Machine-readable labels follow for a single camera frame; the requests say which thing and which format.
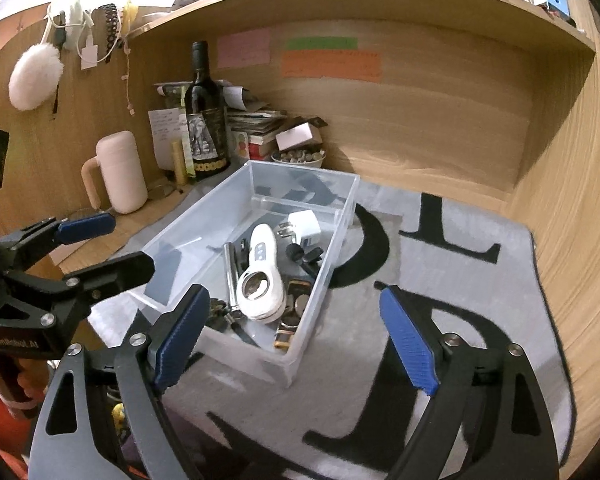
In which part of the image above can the silver metal cylinder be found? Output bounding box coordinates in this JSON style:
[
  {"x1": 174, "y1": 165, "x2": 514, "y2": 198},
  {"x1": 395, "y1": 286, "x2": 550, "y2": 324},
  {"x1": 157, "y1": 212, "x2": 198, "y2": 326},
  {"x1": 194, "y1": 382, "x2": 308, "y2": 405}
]
[{"x1": 223, "y1": 242, "x2": 239, "y2": 311}]

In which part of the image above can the white handheld massager device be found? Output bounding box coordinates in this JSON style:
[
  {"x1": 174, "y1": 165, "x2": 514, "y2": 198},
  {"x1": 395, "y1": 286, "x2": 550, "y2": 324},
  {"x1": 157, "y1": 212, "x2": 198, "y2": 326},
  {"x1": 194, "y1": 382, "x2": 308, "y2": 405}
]
[{"x1": 237, "y1": 223, "x2": 286, "y2": 324}]

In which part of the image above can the wristwatch with brown strap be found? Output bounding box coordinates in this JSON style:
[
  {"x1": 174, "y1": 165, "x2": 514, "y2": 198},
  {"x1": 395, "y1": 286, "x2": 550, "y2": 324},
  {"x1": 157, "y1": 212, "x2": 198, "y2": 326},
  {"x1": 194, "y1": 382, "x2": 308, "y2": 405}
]
[{"x1": 273, "y1": 280, "x2": 312, "y2": 351}]

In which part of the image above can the clear plastic storage bin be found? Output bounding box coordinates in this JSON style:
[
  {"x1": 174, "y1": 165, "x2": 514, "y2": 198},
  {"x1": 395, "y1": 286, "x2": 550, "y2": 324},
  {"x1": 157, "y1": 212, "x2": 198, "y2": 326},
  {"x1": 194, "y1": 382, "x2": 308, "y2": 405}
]
[{"x1": 131, "y1": 162, "x2": 360, "y2": 387}]

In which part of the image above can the black clip mount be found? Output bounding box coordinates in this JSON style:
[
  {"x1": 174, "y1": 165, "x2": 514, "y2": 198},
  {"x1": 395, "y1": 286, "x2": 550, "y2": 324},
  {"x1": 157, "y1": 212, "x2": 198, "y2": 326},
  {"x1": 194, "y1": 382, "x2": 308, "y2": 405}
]
[{"x1": 285, "y1": 243, "x2": 323, "y2": 280}]

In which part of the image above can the white plug adapter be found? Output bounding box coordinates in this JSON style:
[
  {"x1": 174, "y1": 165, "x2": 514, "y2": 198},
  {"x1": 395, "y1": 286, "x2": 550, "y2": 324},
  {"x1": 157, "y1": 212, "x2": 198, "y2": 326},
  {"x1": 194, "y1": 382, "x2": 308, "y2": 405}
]
[{"x1": 275, "y1": 209, "x2": 322, "y2": 248}]

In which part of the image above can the orange jacket sleeve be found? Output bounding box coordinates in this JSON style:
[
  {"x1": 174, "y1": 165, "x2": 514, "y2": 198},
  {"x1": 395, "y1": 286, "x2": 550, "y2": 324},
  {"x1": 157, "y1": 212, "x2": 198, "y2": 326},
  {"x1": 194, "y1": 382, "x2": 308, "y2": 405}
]
[{"x1": 0, "y1": 349, "x2": 48, "y2": 478}]

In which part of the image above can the beige cylindrical tube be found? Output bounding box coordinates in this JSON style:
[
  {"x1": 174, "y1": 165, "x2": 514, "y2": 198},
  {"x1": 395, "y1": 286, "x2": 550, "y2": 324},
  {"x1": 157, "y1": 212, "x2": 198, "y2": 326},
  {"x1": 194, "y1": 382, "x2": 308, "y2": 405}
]
[{"x1": 171, "y1": 139, "x2": 188, "y2": 186}]

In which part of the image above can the grey mat with black letters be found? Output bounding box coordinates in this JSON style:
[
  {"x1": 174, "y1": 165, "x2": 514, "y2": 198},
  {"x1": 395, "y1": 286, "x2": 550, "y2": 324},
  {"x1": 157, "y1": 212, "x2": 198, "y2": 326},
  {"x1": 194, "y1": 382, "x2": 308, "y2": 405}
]
[{"x1": 90, "y1": 162, "x2": 574, "y2": 479}]

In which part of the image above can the white handwritten note paper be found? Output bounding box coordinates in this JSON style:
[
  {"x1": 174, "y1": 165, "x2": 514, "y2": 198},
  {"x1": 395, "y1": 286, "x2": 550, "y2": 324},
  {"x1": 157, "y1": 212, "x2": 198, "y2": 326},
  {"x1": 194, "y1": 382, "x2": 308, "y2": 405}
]
[{"x1": 147, "y1": 107, "x2": 185, "y2": 171}]

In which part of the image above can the white fluffy pompom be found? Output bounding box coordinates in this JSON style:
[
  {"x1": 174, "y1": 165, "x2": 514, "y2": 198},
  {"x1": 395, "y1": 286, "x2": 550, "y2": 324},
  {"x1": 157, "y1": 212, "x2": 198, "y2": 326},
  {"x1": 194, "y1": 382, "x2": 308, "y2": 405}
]
[{"x1": 8, "y1": 42, "x2": 64, "y2": 112}]

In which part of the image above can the dark wine bottle elephant label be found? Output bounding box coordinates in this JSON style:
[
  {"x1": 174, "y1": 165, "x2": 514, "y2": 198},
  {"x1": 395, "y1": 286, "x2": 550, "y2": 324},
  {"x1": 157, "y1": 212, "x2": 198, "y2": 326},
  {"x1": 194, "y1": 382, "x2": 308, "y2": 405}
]
[{"x1": 185, "y1": 41, "x2": 230, "y2": 180}]

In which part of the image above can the card with coloured circles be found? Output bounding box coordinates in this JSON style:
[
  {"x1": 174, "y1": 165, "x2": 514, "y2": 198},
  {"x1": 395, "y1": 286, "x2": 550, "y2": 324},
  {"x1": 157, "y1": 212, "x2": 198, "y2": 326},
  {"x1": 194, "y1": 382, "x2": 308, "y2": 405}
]
[{"x1": 232, "y1": 131, "x2": 250, "y2": 162}]

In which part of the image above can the stack of books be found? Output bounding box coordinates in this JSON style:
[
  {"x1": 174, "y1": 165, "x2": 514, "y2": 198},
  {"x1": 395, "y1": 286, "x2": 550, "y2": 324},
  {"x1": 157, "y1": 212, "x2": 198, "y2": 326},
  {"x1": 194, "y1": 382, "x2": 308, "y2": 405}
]
[{"x1": 226, "y1": 108, "x2": 288, "y2": 160}]

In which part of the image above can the white bowl of stones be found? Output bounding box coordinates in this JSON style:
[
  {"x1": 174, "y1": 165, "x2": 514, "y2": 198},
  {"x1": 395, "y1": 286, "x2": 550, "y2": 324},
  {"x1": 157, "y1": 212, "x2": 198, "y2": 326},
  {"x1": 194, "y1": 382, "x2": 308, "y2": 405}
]
[{"x1": 271, "y1": 148, "x2": 326, "y2": 168}]

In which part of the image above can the small white box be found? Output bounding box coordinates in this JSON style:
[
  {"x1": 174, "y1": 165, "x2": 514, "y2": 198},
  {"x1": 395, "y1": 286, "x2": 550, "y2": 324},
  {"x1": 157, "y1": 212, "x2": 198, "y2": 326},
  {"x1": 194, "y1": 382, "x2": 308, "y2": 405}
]
[{"x1": 276, "y1": 122, "x2": 323, "y2": 151}]

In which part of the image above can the pink sticky note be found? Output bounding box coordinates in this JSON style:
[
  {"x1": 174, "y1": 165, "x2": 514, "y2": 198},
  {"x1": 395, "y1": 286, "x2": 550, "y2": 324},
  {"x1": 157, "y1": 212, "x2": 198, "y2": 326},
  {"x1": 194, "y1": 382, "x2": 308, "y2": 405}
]
[{"x1": 216, "y1": 28, "x2": 271, "y2": 70}]

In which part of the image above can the orange sticky note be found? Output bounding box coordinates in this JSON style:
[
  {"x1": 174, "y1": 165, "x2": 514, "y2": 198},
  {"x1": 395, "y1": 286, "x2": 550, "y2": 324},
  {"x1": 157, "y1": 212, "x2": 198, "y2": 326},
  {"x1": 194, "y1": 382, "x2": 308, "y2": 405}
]
[{"x1": 280, "y1": 49, "x2": 382, "y2": 82}]

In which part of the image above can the green sticky note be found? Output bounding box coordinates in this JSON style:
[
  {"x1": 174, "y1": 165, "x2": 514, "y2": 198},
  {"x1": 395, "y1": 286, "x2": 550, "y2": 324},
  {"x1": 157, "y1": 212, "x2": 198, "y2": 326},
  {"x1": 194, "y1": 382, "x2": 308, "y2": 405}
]
[{"x1": 285, "y1": 36, "x2": 358, "y2": 51}]

